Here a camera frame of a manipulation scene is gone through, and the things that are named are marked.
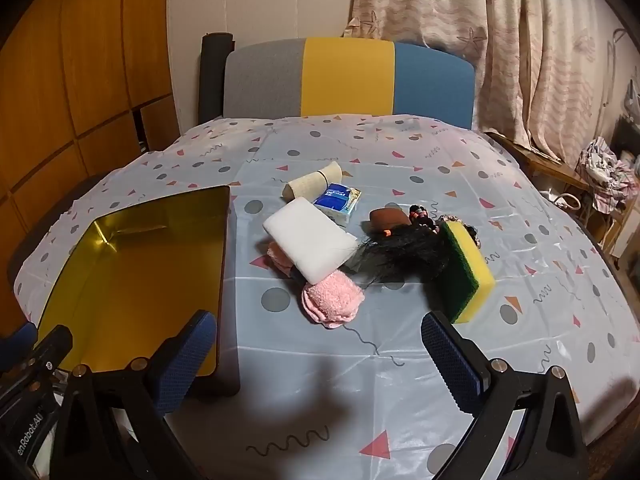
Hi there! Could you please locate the blue tissue packet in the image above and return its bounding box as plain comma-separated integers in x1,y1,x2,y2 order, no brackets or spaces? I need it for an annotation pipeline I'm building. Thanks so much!
312,183,362,226

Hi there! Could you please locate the black rolled mat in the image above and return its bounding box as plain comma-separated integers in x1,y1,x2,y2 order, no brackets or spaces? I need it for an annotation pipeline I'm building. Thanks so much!
199,33,236,126

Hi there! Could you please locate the pink fluffy towel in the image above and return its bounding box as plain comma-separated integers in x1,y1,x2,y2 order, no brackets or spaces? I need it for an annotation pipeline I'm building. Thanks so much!
267,240,366,330

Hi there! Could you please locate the white cable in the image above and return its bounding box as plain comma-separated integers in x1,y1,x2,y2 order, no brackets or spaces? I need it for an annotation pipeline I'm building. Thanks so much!
550,190,583,211

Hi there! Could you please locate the brown makeup puff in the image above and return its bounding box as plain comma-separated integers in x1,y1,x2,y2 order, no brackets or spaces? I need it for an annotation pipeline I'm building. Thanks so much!
369,206,413,235

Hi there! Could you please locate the wooden side table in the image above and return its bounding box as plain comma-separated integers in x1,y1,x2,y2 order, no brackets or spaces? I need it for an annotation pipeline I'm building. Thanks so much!
487,130,631,256

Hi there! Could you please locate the black scrunchie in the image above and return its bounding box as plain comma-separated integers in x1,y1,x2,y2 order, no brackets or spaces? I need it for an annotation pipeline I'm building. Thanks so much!
436,213,483,250

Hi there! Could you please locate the white foam sponge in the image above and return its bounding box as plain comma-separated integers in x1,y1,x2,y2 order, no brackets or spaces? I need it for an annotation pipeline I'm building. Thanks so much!
262,197,360,285

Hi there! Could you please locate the pile of clothes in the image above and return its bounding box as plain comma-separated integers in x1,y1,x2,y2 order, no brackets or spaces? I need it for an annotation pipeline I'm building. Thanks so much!
577,136,638,211

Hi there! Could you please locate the wooden wardrobe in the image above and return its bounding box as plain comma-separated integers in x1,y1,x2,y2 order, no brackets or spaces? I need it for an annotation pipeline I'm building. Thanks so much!
0,0,176,321

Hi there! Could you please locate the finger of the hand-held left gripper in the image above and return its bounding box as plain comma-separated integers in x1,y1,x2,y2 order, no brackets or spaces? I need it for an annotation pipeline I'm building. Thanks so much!
0,322,74,401

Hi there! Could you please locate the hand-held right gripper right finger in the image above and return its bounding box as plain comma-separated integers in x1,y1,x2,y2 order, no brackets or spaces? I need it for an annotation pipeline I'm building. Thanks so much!
421,311,593,480

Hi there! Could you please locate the grey yellow blue headboard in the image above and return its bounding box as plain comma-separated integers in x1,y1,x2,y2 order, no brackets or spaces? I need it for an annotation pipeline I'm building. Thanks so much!
222,36,475,131

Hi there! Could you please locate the yellow green scrub sponge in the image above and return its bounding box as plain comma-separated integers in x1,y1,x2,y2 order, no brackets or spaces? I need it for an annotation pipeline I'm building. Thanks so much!
425,221,497,325

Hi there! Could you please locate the beige cloth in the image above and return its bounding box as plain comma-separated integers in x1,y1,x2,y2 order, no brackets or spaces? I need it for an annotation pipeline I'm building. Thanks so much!
282,161,343,201

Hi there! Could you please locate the black beaded hair piece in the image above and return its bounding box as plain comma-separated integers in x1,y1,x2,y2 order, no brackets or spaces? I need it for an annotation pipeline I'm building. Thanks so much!
350,203,451,288

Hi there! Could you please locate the patterned plastic tablecloth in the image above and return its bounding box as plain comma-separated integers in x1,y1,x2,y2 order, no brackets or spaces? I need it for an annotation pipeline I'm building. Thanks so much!
10,112,636,480

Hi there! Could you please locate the patterned beige curtain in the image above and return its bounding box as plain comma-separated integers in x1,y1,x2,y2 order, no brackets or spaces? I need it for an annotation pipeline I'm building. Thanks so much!
342,0,640,171

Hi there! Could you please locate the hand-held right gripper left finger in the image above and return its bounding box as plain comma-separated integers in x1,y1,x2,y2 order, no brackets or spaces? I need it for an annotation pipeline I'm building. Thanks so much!
52,310,218,480

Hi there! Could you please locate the gold tin box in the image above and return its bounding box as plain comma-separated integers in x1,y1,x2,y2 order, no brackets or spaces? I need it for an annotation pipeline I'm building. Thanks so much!
37,185,241,396

